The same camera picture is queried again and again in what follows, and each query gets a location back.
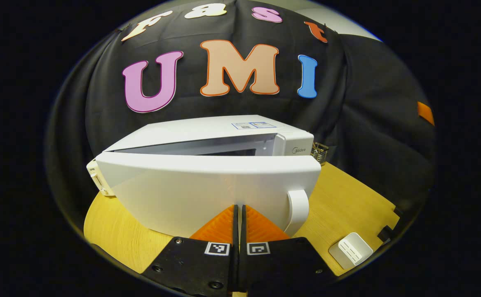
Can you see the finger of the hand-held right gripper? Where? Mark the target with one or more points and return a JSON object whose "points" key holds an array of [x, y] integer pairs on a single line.
{"points": [[425, 113]]}

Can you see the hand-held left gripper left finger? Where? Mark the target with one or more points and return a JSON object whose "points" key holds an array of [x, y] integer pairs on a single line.
{"points": [[211, 264]]}

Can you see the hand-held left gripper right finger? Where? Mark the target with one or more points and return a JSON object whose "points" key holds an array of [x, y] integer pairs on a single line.
{"points": [[265, 264]]}

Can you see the white microwave oven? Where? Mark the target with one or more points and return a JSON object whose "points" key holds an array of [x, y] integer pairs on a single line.
{"points": [[191, 194]]}

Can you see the white sandwich holder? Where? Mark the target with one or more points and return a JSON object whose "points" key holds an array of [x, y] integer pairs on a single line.
{"points": [[350, 251]]}

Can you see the glass jar with sticks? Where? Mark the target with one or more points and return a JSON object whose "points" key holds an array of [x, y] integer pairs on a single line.
{"points": [[319, 153]]}

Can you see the black table clamp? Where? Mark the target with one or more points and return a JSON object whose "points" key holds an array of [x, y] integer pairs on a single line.
{"points": [[390, 229]]}

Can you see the white toaster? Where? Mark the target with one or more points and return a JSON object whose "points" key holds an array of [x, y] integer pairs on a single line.
{"points": [[97, 177]]}

